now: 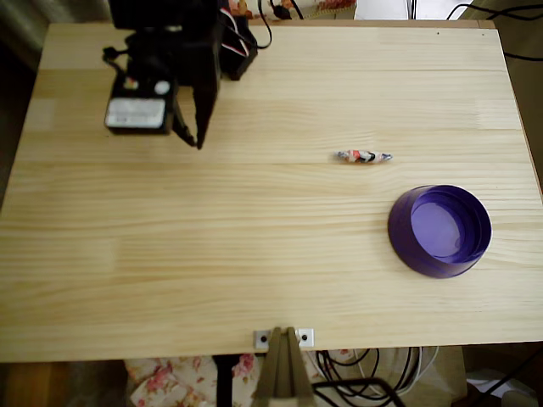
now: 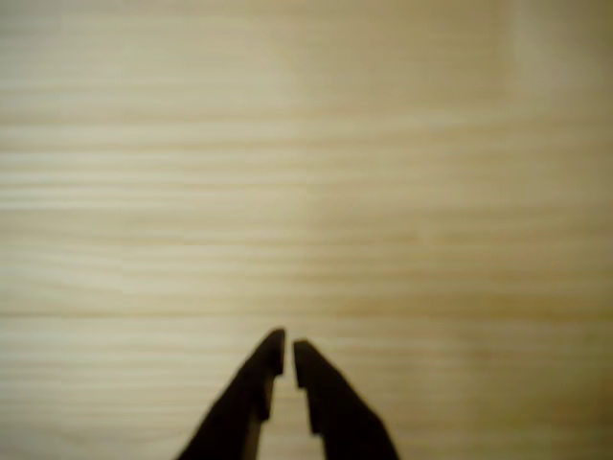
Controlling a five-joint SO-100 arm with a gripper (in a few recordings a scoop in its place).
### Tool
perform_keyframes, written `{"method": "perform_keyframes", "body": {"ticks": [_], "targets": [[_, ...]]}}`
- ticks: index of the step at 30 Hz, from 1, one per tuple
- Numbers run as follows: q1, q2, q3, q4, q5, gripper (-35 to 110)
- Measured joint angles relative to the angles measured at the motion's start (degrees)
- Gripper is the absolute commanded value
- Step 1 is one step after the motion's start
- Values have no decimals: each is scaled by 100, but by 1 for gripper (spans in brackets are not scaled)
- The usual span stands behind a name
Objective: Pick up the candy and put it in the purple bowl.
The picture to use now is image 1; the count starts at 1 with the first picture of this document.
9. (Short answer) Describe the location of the candy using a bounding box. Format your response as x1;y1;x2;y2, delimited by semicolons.
332;148;395;165

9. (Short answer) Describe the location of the purple round bowl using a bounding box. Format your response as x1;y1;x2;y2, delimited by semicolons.
387;184;493;280

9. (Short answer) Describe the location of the floral cloth with trim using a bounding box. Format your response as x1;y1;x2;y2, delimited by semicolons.
228;0;358;20

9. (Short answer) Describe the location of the floral patterned cloth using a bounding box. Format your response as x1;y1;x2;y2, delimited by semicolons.
124;354;272;407

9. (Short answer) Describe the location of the black table leg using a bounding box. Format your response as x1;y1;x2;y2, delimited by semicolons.
211;354;244;407

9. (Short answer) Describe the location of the thin black cable with knot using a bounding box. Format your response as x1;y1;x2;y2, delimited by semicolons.
101;45;131;80

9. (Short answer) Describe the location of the red white black servo wire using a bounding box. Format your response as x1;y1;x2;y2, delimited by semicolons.
218;6;251;59

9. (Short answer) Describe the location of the black power cable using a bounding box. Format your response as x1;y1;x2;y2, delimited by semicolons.
249;0;273;50

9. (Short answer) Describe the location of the silver metal bracket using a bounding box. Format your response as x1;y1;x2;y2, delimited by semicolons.
253;326;316;350

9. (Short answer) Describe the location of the olive camera stand post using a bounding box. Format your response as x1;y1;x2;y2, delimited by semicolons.
253;326;317;407

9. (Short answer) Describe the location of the black floor cable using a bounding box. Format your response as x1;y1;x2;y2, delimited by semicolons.
316;347;425;400

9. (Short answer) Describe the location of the black cable loop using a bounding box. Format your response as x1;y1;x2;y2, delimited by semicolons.
446;0;543;22

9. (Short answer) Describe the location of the white floor cable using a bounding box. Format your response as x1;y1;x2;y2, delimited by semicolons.
381;346;440;396

